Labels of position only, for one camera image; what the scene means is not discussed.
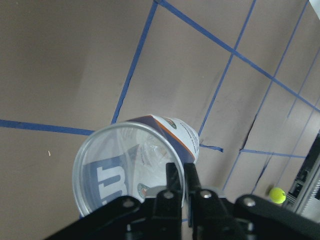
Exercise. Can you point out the white tennis ball can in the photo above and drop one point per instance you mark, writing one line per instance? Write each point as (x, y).
(129, 158)

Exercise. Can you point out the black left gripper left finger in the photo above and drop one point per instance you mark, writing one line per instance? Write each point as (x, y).
(167, 210)

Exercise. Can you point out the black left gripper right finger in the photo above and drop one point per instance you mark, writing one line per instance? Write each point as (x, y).
(208, 216)

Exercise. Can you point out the tennis ball mid far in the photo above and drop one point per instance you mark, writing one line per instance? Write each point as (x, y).
(277, 195)

